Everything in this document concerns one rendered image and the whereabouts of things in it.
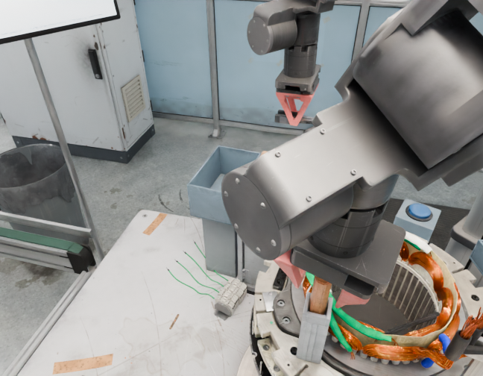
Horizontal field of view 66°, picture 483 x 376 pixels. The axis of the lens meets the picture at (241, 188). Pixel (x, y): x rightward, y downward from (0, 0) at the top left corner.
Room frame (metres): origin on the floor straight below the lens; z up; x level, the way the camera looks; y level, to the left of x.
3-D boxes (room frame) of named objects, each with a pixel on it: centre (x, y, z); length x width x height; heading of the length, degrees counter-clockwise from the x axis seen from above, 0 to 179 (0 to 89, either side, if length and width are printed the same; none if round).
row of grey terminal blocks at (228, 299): (0.53, 0.03, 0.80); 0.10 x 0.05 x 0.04; 149
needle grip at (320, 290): (0.24, -0.08, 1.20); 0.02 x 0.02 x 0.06
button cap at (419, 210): (0.55, -0.35, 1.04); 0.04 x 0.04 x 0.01
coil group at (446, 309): (0.27, -0.24, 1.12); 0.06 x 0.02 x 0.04; 160
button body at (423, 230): (0.55, -0.35, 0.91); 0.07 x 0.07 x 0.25; 55
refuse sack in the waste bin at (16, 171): (1.46, 1.01, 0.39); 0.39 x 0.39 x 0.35
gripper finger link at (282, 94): (0.66, -0.11, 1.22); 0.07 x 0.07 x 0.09; 71
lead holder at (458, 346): (0.19, -0.21, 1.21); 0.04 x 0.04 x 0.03; 70
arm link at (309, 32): (0.66, -0.10, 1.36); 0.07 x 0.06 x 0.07; 128
